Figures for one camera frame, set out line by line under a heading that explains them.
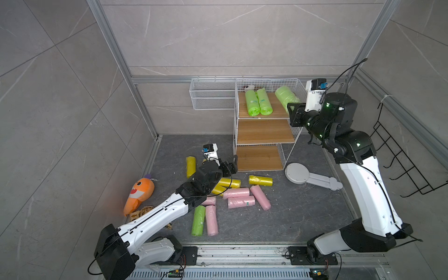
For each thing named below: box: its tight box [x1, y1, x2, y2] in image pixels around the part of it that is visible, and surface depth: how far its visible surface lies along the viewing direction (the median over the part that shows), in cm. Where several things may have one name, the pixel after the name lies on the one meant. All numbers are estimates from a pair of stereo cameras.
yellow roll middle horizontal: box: [218, 177, 242, 189], surface depth 94 cm
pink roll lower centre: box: [227, 196, 256, 209], surface depth 87 cm
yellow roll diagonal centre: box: [211, 180, 231, 197], surface depth 94 cm
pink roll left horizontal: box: [200, 196, 217, 206], surface depth 87 cm
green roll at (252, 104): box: [245, 89, 261, 117], surface depth 72 cm
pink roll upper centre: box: [222, 187, 250, 200], surface depth 90 cm
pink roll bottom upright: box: [205, 204, 219, 237], surface depth 83 cm
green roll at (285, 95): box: [274, 85, 301, 114], surface depth 62 cm
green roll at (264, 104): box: [256, 87, 273, 116], surface depth 73 cm
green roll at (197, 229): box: [191, 204, 206, 237], surface depth 82 cm
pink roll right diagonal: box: [249, 184, 272, 211], surface depth 90 cm
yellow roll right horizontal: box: [248, 175, 274, 187], surface depth 95 cm
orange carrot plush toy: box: [123, 173, 159, 217], surface depth 86 cm
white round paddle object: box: [284, 162, 343, 191], surface depth 97 cm
